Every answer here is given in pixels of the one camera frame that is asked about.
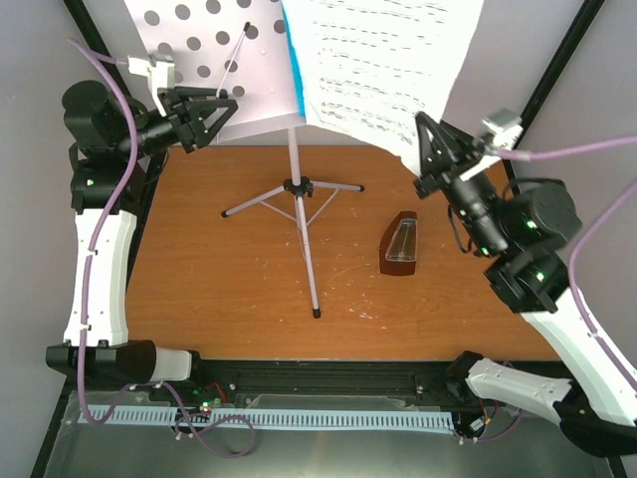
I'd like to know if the black enclosure frame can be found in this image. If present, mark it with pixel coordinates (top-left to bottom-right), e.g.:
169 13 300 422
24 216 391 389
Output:
29 0 629 478

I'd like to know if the white tripod music stand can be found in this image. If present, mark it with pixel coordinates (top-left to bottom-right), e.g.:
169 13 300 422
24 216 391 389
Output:
125 1 364 318

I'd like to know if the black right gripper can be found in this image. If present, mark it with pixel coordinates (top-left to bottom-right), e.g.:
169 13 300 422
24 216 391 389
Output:
408 110 504 256

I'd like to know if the clear plastic metronome cover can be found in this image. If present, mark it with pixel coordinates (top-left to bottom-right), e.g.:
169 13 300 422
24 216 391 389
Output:
385 218 417 263

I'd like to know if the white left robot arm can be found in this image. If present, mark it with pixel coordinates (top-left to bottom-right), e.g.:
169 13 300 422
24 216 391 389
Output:
46 81 238 401

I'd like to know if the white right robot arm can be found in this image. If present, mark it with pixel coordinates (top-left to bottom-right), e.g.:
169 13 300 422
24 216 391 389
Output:
414 110 636 458

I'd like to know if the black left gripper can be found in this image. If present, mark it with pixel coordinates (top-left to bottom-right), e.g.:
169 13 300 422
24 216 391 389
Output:
116 86 239 159

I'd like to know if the white music sheet paper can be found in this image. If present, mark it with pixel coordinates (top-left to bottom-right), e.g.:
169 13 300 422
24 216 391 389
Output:
283 1 483 174

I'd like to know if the white slotted cable duct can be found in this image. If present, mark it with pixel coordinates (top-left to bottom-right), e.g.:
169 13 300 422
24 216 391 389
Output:
107 405 455 434

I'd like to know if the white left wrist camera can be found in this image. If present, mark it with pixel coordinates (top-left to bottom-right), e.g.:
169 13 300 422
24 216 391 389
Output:
127 54 175 117

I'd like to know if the brown wooden metronome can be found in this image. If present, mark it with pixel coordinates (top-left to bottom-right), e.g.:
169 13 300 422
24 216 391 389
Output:
378 211 418 277

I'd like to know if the blue music sheet folder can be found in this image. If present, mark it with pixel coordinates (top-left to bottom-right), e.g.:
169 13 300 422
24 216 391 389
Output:
282 2 306 119

